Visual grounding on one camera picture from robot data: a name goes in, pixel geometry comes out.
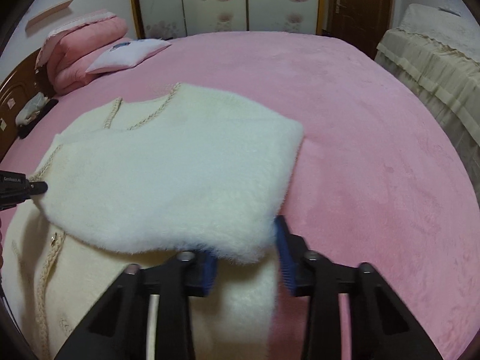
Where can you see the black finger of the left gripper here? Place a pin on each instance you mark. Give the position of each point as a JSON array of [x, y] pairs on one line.
[[34, 188]]

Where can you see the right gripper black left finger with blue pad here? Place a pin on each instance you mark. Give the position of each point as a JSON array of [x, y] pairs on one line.
[[116, 325]]

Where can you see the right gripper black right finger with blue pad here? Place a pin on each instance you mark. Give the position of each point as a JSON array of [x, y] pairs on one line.
[[381, 325]]

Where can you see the white fluffy cardigan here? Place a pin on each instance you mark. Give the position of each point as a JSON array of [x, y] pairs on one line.
[[133, 181]]

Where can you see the small white cloth bundle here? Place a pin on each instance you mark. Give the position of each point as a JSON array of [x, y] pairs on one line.
[[31, 109]]

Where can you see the brown wooden headboard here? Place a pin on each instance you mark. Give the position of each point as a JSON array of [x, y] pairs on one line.
[[22, 84]]

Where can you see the folded pink quilt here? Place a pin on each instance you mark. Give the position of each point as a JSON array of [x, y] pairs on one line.
[[69, 49]]

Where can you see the pink plush bed blanket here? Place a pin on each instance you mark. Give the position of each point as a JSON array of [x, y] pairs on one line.
[[375, 179]]

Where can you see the white pillow blue print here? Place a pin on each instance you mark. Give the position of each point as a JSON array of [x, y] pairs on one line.
[[126, 55]]

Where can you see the floral sliding wardrobe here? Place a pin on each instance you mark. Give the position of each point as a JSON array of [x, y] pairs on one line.
[[171, 19]]

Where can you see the beige lace covered furniture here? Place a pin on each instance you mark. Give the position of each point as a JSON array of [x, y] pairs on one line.
[[435, 54]]

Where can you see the dark brown wooden door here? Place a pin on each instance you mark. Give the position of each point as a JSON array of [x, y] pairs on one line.
[[361, 23]]

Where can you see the pink wall shelf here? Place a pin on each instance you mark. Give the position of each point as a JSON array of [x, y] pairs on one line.
[[56, 9]]

